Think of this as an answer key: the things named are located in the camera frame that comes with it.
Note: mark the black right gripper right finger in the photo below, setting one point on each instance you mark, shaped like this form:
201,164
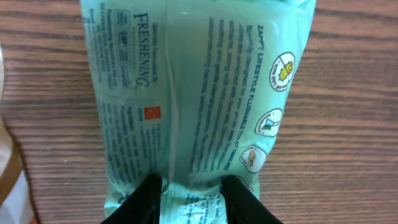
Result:
242,207

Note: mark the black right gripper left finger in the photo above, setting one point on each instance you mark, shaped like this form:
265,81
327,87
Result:
142,206

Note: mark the teal snack packet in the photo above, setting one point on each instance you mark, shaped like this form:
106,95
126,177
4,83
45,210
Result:
191,90

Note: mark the brown nut pouch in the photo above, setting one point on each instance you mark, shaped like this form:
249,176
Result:
16,202

